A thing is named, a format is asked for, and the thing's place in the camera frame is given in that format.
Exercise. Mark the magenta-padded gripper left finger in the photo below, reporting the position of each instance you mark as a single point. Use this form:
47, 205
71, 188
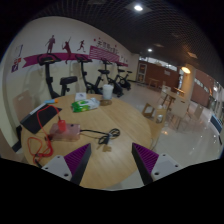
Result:
63, 166

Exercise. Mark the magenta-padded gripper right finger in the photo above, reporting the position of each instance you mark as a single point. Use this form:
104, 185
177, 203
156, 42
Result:
160, 166

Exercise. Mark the red charger block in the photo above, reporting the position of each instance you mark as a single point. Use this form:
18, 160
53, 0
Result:
61, 126

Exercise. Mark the pink power strip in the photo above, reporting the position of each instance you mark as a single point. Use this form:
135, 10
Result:
68, 132

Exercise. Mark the black flat pad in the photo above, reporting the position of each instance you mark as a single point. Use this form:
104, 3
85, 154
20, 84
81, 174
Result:
40, 118

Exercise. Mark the group of tables and chairs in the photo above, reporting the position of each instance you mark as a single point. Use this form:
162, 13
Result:
178, 108

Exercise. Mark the green wet wipes pack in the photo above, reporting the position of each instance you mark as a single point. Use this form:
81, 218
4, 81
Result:
85, 105

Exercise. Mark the blue and orange marker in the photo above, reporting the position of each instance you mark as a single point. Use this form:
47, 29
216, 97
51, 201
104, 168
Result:
51, 101

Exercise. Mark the small white box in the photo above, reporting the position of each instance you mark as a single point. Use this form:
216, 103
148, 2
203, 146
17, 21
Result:
80, 96

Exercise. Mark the round wooden coaster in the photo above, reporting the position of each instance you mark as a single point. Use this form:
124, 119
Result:
106, 102

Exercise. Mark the white cup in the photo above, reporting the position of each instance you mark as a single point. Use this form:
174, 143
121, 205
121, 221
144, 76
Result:
107, 91

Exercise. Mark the row of exercise bikes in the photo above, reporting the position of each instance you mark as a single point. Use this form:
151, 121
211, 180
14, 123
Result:
50, 78

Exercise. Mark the ceiling lights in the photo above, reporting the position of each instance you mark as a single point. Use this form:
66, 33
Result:
138, 7

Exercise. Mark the wall poster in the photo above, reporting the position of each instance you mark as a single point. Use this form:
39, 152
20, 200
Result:
16, 61

